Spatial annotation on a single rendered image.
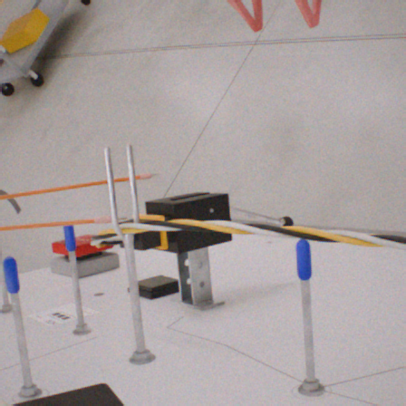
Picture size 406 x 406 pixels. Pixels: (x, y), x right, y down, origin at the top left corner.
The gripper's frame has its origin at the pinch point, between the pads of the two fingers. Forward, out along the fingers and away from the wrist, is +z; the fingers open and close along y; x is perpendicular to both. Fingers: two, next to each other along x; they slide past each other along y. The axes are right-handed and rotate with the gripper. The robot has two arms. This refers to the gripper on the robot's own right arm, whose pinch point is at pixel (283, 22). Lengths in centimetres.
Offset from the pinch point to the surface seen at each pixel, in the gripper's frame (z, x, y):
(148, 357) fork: 9, -44, 24
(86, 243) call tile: 12.0, -34.5, -1.7
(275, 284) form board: 16.2, -27.2, 18.3
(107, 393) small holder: -3, -52, 41
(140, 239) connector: 5.2, -37.8, 17.6
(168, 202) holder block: 4.3, -33.8, 16.5
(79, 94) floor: 60, 106, -284
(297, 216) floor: 82, 67, -83
